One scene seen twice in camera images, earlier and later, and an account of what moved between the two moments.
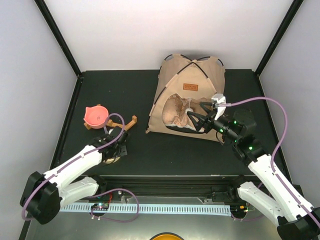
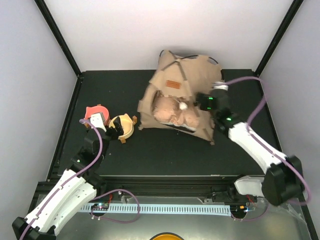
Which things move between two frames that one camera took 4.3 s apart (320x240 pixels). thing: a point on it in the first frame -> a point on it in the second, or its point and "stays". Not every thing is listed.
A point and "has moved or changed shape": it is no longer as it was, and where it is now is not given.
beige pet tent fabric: (193, 77) has moved or changed shape
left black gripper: (124, 150) -> (115, 135)
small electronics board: (100, 206) stays
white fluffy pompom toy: (189, 109) -> (183, 106)
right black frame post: (286, 22) stays
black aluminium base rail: (164, 185) stays
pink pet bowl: (96, 116) stays
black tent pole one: (195, 65) -> (178, 61)
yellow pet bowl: (111, 160) -> (127, 125)
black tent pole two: (191, 60) -> (195, 55)
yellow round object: (167, 236) stays
